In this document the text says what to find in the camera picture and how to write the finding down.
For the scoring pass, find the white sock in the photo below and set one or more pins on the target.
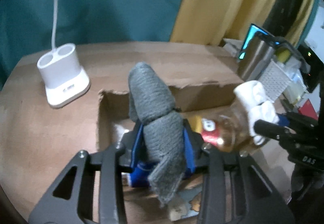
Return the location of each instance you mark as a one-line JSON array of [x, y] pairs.
[[256, 105]]

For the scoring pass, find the blue tissue pack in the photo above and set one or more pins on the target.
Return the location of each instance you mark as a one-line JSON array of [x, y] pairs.
[[139, 177]]

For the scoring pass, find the white perforated basket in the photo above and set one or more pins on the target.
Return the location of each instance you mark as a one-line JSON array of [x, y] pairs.
[[274, 81]]

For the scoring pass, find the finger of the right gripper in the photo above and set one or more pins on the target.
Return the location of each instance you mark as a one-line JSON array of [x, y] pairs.
[[297, 122], [271, 130]]

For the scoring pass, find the red box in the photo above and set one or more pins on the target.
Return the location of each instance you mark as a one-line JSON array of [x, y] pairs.
[[308, 110]]

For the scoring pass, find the yellow tape roll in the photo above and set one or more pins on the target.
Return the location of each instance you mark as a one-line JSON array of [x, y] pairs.
[[283, 55]]

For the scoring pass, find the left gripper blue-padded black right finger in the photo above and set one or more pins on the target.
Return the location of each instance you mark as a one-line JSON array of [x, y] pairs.
[[234, 189]]

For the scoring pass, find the teal curtain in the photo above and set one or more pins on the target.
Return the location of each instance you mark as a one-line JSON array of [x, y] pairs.
[[26, 25]]

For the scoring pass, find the red yellow-lidded snack jar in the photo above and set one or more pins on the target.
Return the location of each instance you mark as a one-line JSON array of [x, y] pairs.
[[223, 128]]

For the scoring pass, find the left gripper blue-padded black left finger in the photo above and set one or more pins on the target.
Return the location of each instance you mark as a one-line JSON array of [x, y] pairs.
[[69, 199]]

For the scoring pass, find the grey sock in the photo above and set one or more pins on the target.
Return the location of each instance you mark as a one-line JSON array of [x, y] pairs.
[[152, 103]]

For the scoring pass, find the stainless steel tumbler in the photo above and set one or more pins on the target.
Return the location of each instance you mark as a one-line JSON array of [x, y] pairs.
[[257, 49]]

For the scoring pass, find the white charging stand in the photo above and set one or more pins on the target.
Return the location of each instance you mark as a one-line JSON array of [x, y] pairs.
[[64, 77]]

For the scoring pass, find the brown cardboard box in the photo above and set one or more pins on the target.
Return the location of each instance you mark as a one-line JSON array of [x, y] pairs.
[[206, 99]]

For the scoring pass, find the cartoon printed card packet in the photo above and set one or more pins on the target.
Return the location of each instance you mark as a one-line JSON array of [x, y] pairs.
[[185, 204]]

